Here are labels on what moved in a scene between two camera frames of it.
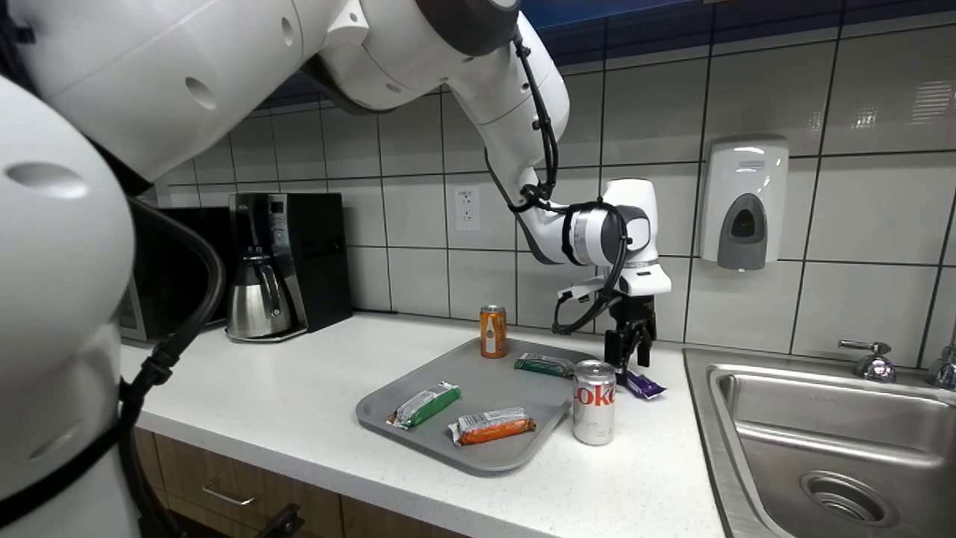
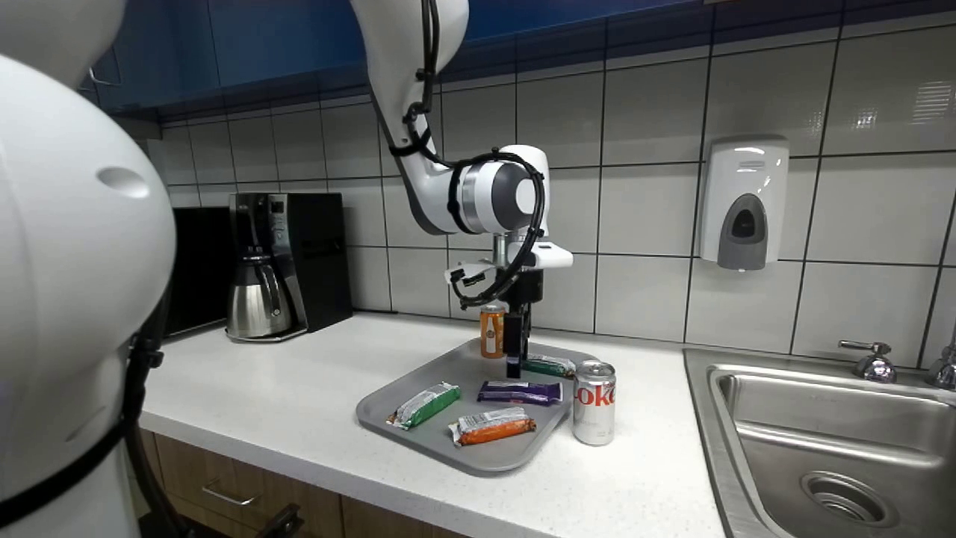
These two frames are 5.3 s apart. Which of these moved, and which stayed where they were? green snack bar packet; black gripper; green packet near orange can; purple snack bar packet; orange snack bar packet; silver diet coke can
Moved: purple snack bar packet; black gripper
Stayed: orange snack bar packet; silver diet coke can; green snack bar packet; green packet near orange can
